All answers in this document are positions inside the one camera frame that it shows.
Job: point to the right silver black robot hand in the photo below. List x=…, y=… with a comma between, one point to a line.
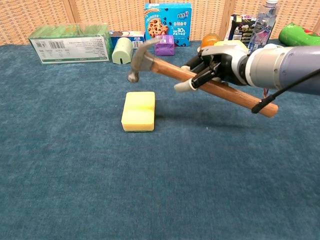
x=222, y=56

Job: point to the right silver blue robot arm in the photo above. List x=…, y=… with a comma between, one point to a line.
x=287, y=67

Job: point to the yellow sponge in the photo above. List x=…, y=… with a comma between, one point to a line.
x=138, y=112

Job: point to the green tub with yellow lid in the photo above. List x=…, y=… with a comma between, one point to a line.
x=235, y=43

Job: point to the orange jelly cup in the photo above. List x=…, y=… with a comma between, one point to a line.
x=210, y=40

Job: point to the black white snack package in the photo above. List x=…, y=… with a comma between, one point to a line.
x=240, y=27

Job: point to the clear plastic water bottle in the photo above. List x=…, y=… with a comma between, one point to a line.
x=265, y=25

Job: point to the small purple carton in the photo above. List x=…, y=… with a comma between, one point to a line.
x=165, y=46

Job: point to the blue chocolate chip cookie box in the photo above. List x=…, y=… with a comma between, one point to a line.
x=172, y=22

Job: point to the green chips can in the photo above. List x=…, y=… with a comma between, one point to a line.
x=297, y=36

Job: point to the blue pink sandwich cookie box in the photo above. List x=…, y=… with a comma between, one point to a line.
x=136, y=37

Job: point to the pale green cylinder case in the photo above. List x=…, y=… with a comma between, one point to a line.
x=122, y=51

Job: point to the clear box of green packets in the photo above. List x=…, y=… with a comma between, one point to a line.
x=70, y=47

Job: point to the blue table cloth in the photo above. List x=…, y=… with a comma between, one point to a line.
x=100, y=175

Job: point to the wicker folding screen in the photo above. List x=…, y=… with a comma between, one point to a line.
x=50, y=15

